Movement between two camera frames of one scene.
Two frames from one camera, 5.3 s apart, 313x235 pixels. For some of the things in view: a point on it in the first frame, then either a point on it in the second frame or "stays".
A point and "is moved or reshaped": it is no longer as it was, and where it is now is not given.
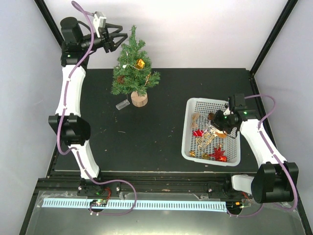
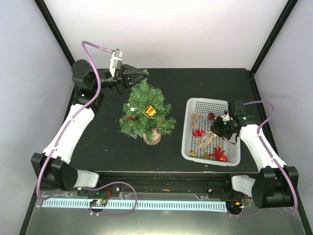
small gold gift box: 192,153 stays
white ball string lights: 124,66 is moved or reshaped
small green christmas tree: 134,73 to 145,114
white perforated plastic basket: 201,142 stays
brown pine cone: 120,79 is moved or reshaped
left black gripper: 109,42 to 124,76
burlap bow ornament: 194,124 stays
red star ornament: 218,154 stays
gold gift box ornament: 140,63 to 150,111
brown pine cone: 211,116 stays
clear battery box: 122,104 to 133,135
